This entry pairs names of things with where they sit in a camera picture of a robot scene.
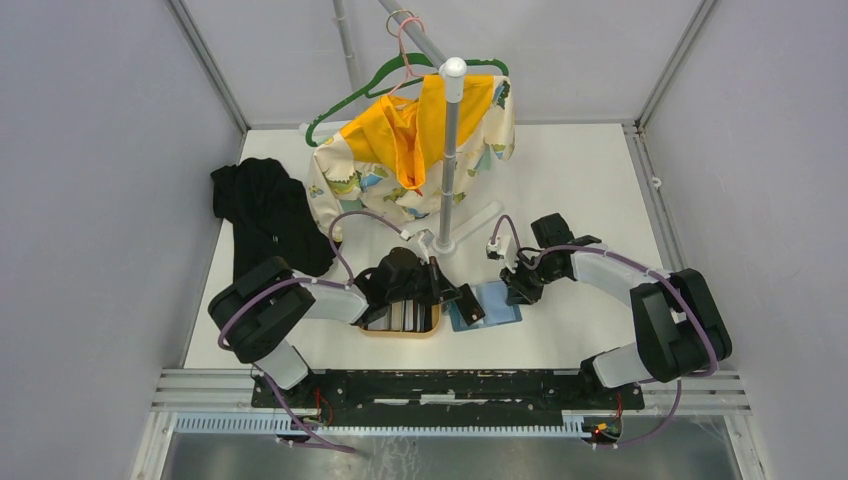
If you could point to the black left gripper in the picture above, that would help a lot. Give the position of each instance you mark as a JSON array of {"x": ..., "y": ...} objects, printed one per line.
[{"x": 439, "y": 290}]

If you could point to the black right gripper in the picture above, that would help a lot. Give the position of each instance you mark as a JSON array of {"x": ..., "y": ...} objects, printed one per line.
[{"x": 518, "y": 291}]

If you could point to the yellow box of cards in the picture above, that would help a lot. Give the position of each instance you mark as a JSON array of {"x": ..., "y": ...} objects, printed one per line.
[{"x": 406, "y": 320}]

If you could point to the black VIP credit card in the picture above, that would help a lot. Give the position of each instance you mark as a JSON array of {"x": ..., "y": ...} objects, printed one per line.
[{"x": 469, "y": 309}]

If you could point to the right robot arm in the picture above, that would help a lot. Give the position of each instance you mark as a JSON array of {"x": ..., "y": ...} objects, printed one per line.
[{"x": 678, "y": 328}]

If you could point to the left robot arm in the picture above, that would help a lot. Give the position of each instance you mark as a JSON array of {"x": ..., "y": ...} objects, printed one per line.
[{"x": 257, "y": 312}]

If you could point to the yellow dinosaur print shirt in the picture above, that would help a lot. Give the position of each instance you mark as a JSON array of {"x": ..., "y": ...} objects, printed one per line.
[{"x": 389, "y": 159}]

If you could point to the black garment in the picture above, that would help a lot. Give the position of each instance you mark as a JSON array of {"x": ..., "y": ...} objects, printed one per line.
[{"x": 270, "y": 216}]

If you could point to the green clothes hanger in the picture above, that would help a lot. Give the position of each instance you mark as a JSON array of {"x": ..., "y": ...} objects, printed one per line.
[{"x": 392, "y": 65}]

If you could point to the pink clothes hanger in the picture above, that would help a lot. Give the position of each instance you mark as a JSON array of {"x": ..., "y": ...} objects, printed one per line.
[{"x": 410, "y": 76}]

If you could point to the white clothes rack stand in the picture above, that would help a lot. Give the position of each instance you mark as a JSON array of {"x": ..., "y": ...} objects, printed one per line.
[{"x": 453, "y": 71}]

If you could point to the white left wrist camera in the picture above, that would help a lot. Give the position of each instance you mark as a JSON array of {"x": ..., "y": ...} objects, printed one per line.
[{"x": 421, "y": 242}]

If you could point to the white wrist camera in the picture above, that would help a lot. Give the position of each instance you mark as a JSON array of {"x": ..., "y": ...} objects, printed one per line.
[
  {"x": 504, "y": 250},
  {"x": 421, "y": 242}
]

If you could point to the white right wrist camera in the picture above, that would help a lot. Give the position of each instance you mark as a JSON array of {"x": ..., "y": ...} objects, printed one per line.
[{"x": 504, "y": 250}]

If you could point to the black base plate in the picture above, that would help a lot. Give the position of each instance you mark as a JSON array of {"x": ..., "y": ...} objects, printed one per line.
[{"x": 454, "y": 398}]

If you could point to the white slotted cable duct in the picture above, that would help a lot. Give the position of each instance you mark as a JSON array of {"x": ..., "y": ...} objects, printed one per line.
[{"x": 279, "y": 424}]

